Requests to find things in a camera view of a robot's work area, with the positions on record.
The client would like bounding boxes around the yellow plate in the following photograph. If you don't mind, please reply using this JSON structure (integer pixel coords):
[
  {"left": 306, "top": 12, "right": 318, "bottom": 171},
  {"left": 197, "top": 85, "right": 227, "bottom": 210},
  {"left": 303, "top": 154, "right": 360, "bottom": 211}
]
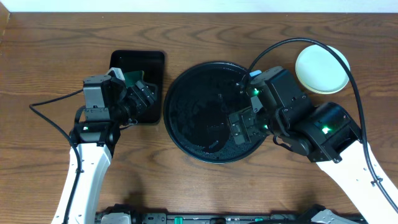
[{"left": 299, "top": 80, "right": 348, "bottom": 95}]

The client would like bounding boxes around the round black tray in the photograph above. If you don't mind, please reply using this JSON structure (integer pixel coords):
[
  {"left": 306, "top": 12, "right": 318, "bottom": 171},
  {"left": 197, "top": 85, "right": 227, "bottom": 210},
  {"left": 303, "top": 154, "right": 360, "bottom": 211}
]
[{"left": 164, "top": 61, "right": 265, "bottom": 164}]

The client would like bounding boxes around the light blue plate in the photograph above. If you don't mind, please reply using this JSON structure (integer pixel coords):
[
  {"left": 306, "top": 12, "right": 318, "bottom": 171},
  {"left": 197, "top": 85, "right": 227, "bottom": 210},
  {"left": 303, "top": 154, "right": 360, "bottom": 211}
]
[{"left": 295, "top": 45, "right": 349, "bottom": 88}]

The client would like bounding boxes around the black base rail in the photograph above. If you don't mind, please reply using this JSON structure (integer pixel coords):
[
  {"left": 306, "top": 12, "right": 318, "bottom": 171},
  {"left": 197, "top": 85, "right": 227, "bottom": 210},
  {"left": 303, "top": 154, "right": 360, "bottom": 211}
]
[{"left": 95, "top": 203, "right": 368, "bottom": 224}]

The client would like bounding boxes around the black rectangular tray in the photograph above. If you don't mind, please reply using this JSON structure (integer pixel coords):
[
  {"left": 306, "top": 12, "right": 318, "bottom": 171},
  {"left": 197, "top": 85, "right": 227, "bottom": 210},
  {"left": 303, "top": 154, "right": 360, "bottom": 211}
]
[{"left": 109, "top": 50, "right": 165, "bottom": 125}]

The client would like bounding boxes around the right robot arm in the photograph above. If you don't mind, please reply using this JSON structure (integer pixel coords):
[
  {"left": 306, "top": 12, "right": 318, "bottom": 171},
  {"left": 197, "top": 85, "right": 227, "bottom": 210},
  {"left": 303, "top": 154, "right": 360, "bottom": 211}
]
[{"left": 228, "top": 66, "right": 397, "bottom": 223}]

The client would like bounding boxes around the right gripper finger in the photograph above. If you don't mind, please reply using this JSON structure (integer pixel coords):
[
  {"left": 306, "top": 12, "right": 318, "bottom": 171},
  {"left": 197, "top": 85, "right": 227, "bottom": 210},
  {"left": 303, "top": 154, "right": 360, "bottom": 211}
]
[
  {"left": 228, "top": 111, "right": 251, "bottom": 145},
  {"left": 238, "top": 107, "right": 267, "bottom": 139}
]

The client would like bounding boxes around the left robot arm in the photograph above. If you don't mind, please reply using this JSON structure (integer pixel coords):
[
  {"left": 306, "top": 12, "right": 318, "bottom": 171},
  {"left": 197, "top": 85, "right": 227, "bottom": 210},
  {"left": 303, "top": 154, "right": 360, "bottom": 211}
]
[{"left": 52, "top": 67, "right": 158, "bottom": 223}]

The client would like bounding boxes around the green yellow sponge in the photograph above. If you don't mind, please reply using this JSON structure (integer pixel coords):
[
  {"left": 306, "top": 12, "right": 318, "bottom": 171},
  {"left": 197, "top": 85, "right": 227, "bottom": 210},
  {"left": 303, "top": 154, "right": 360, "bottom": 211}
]
[{"left": 124, "top": 70, "right": 144, "bottom": 88}]

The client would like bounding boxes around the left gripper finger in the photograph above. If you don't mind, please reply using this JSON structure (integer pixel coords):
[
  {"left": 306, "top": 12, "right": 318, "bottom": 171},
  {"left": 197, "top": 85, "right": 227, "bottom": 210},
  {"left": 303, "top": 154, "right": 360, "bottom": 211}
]
[
  {"left": 126, "top": 88, "right": 148, "bottom": 114},
  {"left": 134, "top": 81, "right": 158, "bottom": 106}
]

